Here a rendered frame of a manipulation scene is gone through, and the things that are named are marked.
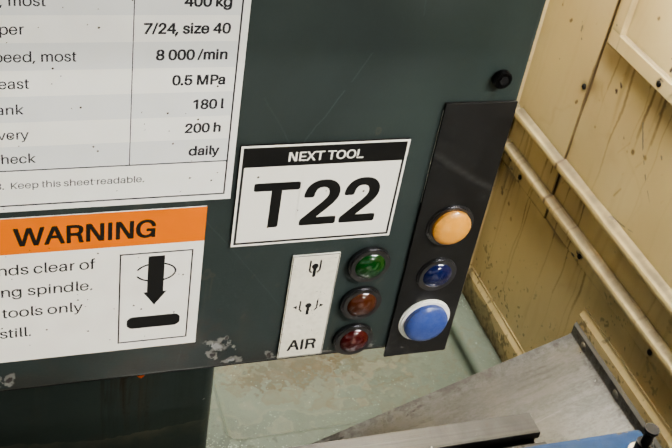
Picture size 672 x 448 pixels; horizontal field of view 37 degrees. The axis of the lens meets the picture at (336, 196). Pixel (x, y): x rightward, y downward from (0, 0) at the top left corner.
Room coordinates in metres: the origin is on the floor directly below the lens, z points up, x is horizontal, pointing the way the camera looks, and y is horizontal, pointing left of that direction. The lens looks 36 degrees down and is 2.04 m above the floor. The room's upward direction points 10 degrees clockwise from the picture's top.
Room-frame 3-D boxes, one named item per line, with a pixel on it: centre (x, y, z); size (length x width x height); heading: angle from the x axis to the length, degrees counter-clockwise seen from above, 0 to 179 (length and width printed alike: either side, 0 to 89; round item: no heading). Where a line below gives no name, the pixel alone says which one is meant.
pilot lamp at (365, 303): (0.47, -0.03, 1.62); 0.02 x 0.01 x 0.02; 113
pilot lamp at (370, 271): (0.47, -0.03, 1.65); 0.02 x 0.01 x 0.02; 113
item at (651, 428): (0.70, -0.35, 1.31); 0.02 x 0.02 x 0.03
